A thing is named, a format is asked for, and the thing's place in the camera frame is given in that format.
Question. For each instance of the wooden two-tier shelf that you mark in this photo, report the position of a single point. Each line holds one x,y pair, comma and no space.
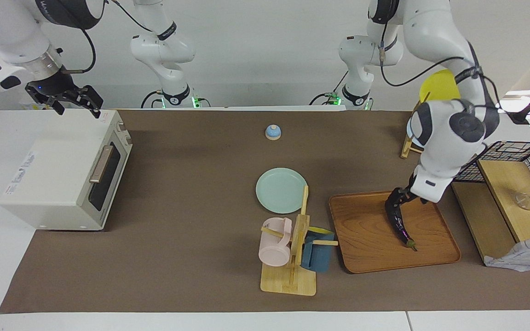
509,184

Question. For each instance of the mint green plate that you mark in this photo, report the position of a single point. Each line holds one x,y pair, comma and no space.
279,191

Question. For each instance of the white box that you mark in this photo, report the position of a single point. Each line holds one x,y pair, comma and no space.
39,106

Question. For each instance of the dark purple eggplant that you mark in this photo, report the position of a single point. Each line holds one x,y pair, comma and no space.
398,225

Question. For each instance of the blue mug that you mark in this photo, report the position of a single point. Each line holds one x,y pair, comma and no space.
318,257

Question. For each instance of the white toaster oven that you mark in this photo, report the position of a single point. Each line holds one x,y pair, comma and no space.
53,170

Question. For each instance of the wooden tray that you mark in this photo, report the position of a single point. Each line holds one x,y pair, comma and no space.
366,239

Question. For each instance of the wooden plate rack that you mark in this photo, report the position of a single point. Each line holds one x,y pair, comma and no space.
407,149

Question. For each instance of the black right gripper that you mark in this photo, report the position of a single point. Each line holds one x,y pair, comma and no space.
51,85

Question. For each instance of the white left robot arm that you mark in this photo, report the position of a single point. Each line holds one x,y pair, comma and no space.
444,138

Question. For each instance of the white checked cloth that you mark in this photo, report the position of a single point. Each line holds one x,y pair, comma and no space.
522,257

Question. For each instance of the clear glass bowl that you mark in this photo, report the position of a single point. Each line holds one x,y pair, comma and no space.
524,200

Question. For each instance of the pink mug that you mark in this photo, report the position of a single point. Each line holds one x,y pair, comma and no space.
274,250

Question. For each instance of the yellow plate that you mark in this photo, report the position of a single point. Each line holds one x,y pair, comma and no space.
440,85

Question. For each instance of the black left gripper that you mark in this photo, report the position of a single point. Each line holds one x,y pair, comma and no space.
410,194

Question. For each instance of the wooden mug stand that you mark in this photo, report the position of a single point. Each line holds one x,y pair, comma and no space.
288,280

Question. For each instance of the brown table mat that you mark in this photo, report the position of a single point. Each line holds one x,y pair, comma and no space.
200,207

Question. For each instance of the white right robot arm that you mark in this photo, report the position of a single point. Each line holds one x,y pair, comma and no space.
164,50

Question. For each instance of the blue call bell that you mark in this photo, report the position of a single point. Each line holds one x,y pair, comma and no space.
273,132

